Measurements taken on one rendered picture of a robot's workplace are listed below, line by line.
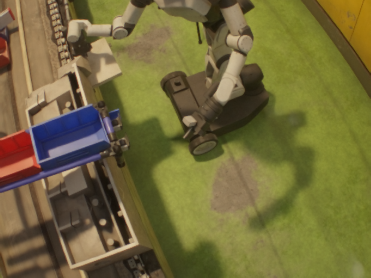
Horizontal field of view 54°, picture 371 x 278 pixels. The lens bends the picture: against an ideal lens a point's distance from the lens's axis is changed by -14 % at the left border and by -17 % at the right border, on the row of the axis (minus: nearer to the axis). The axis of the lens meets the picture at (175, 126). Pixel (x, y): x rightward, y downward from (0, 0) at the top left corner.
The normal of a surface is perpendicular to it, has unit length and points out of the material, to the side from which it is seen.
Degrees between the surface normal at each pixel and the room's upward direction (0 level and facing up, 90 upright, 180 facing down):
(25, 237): 0
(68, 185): 10
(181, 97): 0
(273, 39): 0
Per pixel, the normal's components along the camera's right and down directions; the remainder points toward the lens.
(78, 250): -0.25, -0.37
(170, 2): -0.56, 0.54
